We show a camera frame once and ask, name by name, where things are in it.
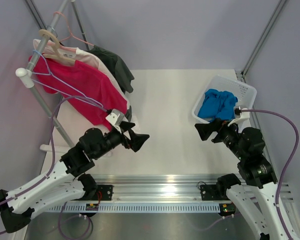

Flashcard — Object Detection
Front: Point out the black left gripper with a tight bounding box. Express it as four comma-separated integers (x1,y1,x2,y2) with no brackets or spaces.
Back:
93,120,149,160

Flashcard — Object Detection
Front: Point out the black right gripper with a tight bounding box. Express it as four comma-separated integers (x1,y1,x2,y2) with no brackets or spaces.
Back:
194,117,247,160

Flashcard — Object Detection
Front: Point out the blue t shirt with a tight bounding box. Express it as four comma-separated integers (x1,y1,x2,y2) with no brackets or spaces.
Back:
197,88,238,122

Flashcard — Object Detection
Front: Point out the light blue wire hanger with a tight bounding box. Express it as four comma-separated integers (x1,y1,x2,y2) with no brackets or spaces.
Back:
30,49,107,109

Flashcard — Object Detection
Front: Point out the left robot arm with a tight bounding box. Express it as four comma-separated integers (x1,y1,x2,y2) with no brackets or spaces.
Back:
0,128,150,234

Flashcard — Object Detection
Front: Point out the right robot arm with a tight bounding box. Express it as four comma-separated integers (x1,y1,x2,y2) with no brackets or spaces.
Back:
194,118,299,240

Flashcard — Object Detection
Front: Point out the dark green t shirt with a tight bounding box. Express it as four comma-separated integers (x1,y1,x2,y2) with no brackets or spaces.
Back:
86,44,136,123

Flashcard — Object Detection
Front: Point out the red t shirt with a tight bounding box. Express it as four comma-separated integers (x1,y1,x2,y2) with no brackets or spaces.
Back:
28,54,130,132

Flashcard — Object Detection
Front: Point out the white t shirt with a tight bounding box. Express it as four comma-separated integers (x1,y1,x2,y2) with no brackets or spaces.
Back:
32,38,133,131

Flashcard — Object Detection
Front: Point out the wooden hanger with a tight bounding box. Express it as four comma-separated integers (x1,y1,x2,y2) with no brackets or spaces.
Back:
38,29,76,64

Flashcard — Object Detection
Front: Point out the white plastic basket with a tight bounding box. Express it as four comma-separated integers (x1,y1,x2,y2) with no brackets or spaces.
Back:
191,75,257,124

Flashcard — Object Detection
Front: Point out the white pole connector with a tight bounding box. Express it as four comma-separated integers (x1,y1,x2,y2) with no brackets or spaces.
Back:
15,67,35,89

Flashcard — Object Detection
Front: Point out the grey metal rack pole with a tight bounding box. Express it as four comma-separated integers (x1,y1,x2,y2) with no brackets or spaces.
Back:
24,0,76,148

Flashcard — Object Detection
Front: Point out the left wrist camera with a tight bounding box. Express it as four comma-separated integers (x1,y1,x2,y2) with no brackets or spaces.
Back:
105,109,125,133

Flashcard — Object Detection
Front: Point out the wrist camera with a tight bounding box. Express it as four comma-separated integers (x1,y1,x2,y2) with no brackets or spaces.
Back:
227,106,250,127
105,109,125,133

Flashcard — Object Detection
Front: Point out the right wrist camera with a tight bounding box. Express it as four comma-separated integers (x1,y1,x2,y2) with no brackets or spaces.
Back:
227,106,250,127

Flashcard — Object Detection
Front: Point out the aluminium rail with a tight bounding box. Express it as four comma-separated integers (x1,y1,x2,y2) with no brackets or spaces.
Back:
21,174,296,204

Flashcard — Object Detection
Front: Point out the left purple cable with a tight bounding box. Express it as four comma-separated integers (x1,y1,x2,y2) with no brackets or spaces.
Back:
0,95,108,236

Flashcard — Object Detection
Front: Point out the purple cable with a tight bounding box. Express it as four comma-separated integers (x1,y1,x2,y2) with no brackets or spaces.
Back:
247,108,300,240
0,95,108,236

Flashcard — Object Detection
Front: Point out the white slotted cable duct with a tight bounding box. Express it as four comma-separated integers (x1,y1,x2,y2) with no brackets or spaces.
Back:
46,202,221,213

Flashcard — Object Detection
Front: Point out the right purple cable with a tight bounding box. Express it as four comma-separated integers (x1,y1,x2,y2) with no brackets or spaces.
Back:
247,108,300,240

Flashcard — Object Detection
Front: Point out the pink wire hanger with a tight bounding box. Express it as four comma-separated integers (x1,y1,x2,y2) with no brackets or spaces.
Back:
53,11,95,50

